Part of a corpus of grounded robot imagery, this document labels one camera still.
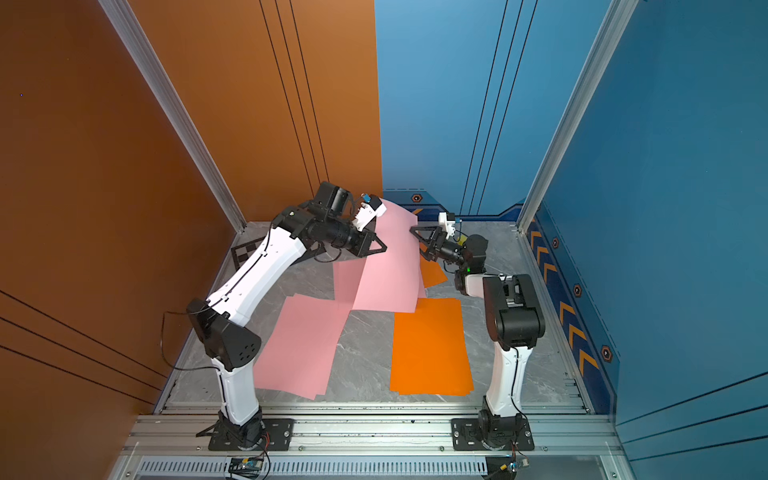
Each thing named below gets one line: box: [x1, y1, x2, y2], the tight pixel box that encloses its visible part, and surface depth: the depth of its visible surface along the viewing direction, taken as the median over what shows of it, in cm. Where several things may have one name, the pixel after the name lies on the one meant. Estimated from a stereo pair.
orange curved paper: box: [420, 242, 448, 288], surface depth 91 cm
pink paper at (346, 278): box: [322, 258, 367, 319], surface depth 104 cm
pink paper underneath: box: [353, 198, 426, 313], surface depth 86 cm
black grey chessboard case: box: [231, 236, 266, 271], surface depth 108 cm
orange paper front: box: [390, 298, 474, 396], surface depth 89 cm
